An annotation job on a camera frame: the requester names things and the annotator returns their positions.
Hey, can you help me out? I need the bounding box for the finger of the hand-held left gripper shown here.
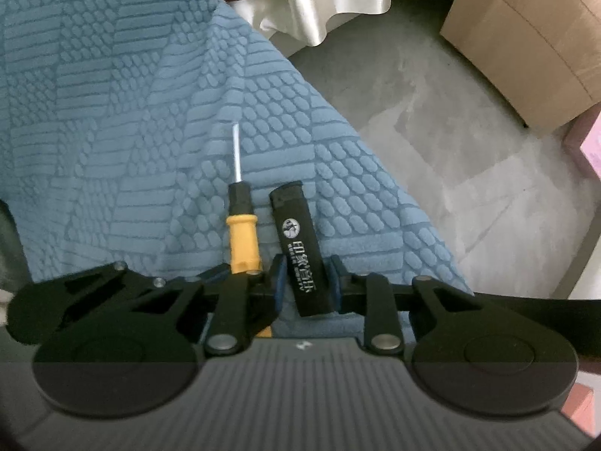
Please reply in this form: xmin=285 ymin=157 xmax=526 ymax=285
xmin=51 ymin=260 xmax=232 ymax=335

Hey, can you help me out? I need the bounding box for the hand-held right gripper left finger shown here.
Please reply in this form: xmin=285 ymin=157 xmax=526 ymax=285
xmin=124 ymin=253 xmax=288 ymax=357

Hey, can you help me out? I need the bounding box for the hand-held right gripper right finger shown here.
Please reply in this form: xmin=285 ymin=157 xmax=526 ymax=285
xmin=328 ymin=254 xmax=482 ymax=357

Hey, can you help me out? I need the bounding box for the black lighter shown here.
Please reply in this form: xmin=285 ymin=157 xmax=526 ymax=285
xmin=269 ymin=182 xmax=332 ymax=318

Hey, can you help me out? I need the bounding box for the yellow handled screwdriver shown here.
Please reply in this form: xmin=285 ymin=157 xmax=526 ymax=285
xmin=226 ymin=123 xmax=274 ymax=339

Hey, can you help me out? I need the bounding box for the blue textured blanket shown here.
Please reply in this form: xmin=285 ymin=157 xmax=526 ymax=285
xmin=0 ymin=0 xmax=476 ymax=339

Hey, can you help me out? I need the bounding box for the orange cardboard box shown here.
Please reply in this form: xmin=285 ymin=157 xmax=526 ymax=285
xmin=566 ymin=383 xmax=595 ymax=433

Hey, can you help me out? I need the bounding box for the pink paper bag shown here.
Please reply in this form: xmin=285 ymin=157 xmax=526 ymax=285
xmin=563 ymin=106 xmax=601 ymax=184

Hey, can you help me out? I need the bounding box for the wooden nightstand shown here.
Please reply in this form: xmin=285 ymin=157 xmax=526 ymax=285
xmin=440 ymin=0 xmax=601 ymax=130

